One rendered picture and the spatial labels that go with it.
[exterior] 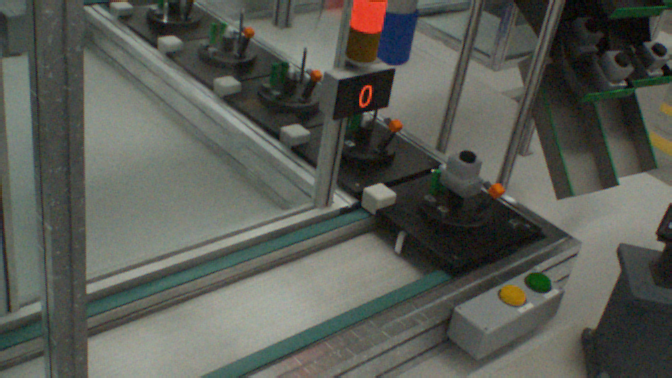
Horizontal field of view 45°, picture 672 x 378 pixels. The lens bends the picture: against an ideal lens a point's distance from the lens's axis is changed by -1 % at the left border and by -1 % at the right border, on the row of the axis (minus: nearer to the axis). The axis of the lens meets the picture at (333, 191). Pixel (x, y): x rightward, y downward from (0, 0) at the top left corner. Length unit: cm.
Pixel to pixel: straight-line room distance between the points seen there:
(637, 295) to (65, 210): 87
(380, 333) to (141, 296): 36
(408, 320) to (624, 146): 74
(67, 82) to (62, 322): 23
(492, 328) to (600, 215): 66
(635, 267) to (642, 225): 55
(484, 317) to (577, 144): 51
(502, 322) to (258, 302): 38
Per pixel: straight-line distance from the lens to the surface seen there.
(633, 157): 181
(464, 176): 143
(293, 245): 137
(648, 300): 129
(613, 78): 156
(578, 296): 159
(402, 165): 161
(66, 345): 77
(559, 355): 144
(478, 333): 128
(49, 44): 61
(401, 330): 122
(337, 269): 138
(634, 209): 195
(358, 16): 126
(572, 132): 167
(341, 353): 116
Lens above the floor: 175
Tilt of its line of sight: 32 degrees down
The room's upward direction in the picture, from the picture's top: 10 degrees clockwise
